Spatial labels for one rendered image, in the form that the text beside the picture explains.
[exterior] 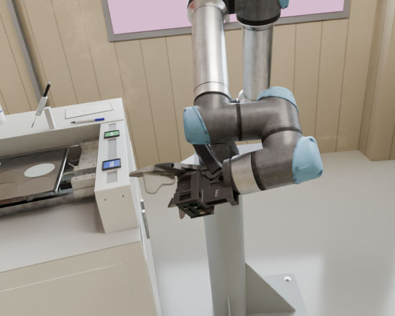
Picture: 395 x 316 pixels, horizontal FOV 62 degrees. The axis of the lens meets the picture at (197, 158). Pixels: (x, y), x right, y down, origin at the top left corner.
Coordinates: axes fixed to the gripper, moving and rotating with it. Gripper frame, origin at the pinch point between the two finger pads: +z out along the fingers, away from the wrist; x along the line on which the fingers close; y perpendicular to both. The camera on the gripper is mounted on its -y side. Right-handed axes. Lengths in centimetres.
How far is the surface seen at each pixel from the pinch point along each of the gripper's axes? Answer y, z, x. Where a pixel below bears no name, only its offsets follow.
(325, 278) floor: -15, -14, 138
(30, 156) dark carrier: -36, 67, 11
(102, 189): -7.2, 19.2, 4.8
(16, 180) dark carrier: -20, 59, 4
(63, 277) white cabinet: 11.8, 34.4, 12.6
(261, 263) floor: -26, 17, 132
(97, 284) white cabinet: 12.1, 29.6, 20.4
